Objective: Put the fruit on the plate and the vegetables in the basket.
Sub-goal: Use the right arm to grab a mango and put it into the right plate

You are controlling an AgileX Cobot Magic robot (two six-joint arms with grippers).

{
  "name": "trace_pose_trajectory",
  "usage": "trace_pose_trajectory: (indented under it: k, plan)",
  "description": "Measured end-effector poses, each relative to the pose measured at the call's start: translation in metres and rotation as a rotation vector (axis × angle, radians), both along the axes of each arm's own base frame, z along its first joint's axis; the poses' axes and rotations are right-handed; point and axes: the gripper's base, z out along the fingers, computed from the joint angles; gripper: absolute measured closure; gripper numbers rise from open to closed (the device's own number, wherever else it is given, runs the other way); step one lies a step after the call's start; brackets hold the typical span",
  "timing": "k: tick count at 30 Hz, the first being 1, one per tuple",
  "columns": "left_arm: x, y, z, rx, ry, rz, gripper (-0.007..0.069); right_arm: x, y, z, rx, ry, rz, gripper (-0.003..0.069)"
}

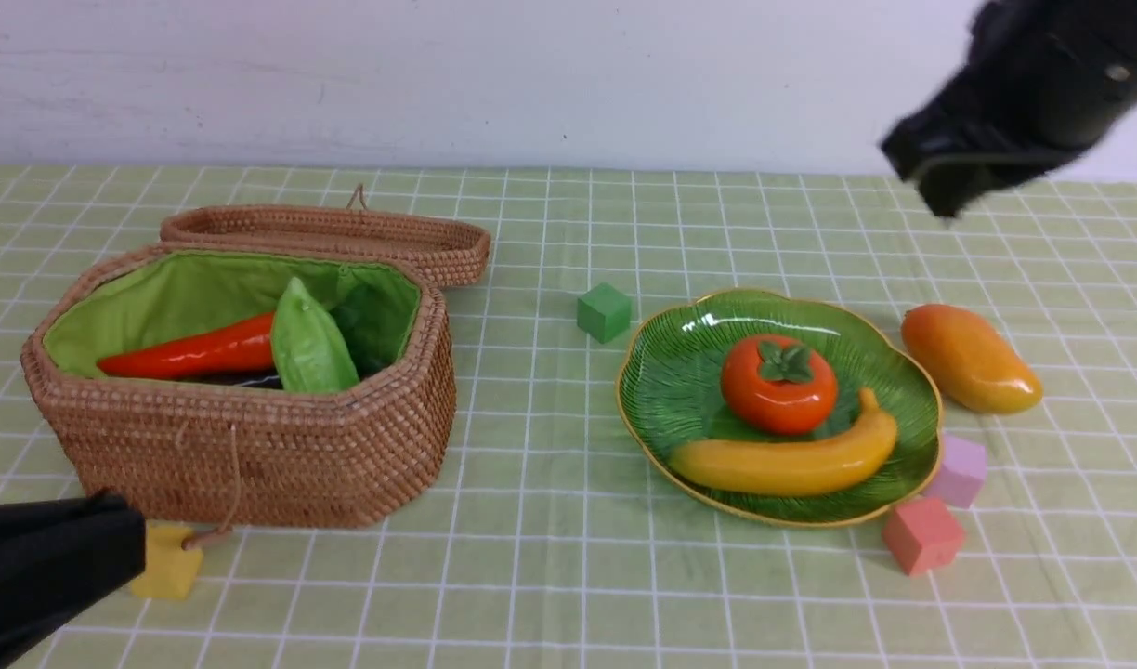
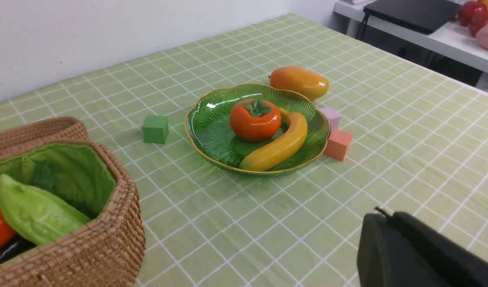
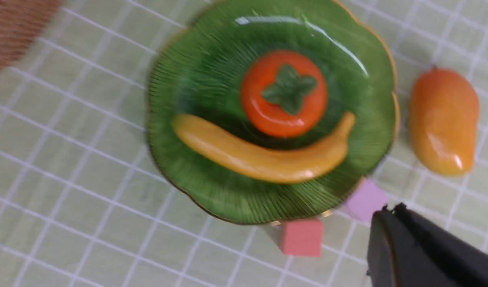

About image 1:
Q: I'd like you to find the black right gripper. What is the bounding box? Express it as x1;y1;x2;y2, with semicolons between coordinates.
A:
880;56;1090;218

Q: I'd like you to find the orange yellow mango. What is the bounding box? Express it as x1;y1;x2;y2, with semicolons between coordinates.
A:
901;302;1044;415

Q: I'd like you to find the orange persimmon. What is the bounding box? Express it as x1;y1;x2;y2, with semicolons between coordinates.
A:
720;335;839;436

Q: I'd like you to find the yellow banana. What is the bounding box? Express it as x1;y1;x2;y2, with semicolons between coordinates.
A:
669;388;899;498

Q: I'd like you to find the light green bitter gourd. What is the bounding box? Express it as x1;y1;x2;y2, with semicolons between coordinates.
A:
269;278;360;394

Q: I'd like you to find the red orange carrot with leaves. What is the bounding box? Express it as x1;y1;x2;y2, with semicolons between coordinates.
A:
97;283;393;382

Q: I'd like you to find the dark purple eggplant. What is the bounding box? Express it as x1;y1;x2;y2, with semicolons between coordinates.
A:
182;370;283;390

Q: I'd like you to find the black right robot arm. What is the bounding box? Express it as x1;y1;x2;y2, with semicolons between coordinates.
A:
880;1;1137;218

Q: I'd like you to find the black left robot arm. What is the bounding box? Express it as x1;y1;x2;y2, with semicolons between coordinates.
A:
0;492;147;668

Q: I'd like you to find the pink lilac foam cube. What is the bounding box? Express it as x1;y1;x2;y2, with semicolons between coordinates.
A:
922;433;987;509

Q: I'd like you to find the salmon pink foam cube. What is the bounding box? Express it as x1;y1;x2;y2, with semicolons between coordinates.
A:
882;498;966;576

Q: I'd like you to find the green glass leaf plate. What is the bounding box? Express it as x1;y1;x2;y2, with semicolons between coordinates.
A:
615;288;944;528

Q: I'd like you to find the green foam cube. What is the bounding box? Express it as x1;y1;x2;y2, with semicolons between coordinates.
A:
576;282;633;344

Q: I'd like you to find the woven wicker basket lid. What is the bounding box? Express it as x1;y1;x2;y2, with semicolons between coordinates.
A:
160;188;493;288

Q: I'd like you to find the woven wicker basket green lining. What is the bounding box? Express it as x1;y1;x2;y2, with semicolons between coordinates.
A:
20;242;458;531

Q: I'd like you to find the yellow foam block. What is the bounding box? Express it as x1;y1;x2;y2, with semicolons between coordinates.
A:
128;522;204;601

